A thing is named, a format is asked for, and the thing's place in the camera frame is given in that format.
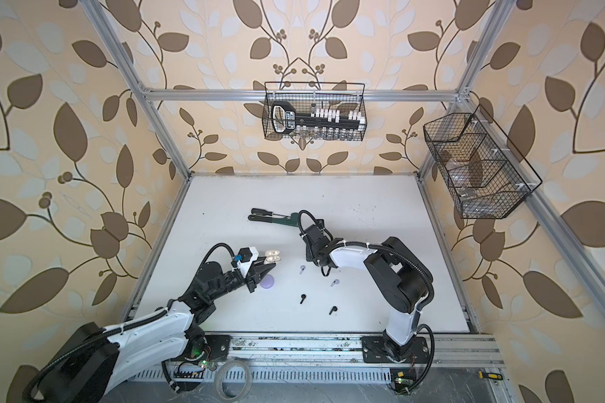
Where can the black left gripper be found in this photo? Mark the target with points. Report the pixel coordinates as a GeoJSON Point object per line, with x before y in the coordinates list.
{"type": "Point", "coordinates": [256, 275]}

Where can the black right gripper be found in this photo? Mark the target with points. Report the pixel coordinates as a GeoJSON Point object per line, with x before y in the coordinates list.
{"type": "Point", "coordinates": [309, 254]}

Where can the cream earbud charging case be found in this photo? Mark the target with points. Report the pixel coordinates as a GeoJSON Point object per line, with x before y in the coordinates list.
{"type": "Point", "coordinates": [272, 256]}

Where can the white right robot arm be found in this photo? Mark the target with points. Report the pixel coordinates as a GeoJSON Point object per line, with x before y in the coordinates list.
{"type": "Point", "coordinates": [404, 281]}

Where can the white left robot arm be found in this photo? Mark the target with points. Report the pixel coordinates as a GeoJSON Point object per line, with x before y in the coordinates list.
{"type": "Point", "coordinates": [97, 359]}

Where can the purple earbud charging case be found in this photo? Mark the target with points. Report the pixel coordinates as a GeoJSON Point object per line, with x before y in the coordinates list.
{"type": "Point", "coordinates": [267, 282]}

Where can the grey tape roll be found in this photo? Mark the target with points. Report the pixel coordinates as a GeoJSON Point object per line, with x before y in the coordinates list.
{"type": "Point", "coordinates": [233, 381]}

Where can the small yellow black screwdriver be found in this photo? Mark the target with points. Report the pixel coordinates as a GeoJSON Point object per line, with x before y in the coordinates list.
{"type": "Point", "coordinates": [490, 375]}

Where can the green black-handled hand tool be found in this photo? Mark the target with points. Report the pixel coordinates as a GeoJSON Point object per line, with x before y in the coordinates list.
{"type": "Point", "coordinates": [290, 220]}

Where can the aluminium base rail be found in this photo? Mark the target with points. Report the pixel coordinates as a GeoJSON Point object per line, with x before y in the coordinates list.
{"type": "Point", "coordinates": [292, 349]}

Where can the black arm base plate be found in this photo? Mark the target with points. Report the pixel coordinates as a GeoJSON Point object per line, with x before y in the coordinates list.
{"type": "Point", "coordinates": [203, 349]}

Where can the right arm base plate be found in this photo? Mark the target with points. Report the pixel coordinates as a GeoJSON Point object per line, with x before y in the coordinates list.
{"type": "Point", "coordinates": [381, 350]}

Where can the socket set rail in basket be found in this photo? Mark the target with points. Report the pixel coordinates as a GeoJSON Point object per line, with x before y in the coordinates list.
{"type": "Point", "coordinates": [287, 119]}

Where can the black wire basket back wall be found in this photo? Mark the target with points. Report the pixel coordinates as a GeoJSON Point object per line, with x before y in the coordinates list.
{"type": "Point", "coordinates": [345, 96]}

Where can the black wire basket wall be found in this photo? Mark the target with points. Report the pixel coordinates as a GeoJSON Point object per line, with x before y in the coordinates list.
{"type": "Point", "coordinates": [485, 173]}
{"type": "Point", "coordinates": [345, 96]}

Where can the black wire basket right wall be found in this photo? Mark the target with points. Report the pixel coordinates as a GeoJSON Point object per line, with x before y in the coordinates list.
{"type": "Point", "coordinates": [485, 173]}

